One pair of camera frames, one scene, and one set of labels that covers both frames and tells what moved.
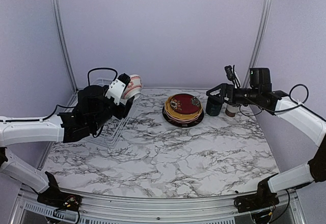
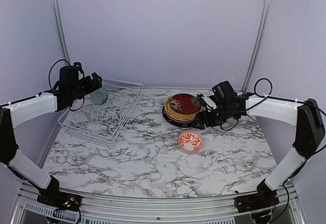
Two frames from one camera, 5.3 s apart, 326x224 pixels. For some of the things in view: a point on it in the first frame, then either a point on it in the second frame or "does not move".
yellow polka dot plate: (169, 110) does not move
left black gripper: (124, 108) to (91, 86)
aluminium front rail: (95, 209) does not move
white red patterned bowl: (134, 87) to (190, 141)
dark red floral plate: (185, 103) does not move
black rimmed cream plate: (184, 124) does not move
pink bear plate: (170, 117) does not move
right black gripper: (224, 90) to (208, 122)
